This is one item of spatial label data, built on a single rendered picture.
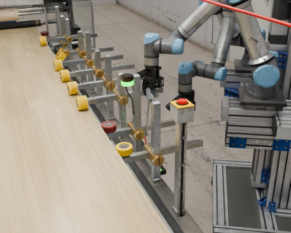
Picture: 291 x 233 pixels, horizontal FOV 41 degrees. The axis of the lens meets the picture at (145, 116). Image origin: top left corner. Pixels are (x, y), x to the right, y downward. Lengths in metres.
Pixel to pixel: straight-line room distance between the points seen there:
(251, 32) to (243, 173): 1.38
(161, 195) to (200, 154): 1.73
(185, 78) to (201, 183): 1.29
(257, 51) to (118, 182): 0.85
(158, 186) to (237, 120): 0.55
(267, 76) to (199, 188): 1.47
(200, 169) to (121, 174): 1.76
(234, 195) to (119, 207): 1.38
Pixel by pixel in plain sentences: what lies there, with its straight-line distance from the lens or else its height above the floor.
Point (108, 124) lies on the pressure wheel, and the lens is 2.05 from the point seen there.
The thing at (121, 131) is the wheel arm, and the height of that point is 0.86.
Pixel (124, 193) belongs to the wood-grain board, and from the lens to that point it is 1.54.
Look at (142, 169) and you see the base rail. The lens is 2.04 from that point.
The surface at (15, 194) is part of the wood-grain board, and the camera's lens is 1.63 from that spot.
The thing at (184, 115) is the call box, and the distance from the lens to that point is 1.48.
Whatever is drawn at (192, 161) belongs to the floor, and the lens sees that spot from 3.45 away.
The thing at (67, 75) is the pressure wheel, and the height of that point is 0.95.
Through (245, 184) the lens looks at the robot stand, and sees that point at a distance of 2.86.
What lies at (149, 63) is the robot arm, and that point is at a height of 1.23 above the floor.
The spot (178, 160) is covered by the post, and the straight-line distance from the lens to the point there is 1.59.
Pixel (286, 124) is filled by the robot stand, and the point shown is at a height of 0.95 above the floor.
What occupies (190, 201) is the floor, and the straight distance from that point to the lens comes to 2.98.
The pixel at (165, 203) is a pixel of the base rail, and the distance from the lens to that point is 1.82.
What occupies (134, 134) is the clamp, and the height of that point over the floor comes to 0.85.
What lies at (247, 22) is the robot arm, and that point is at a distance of 1.83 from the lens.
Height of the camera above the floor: 1.82
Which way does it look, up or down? 25 degrees down
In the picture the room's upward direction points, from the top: 1 degrees counter-clockwise
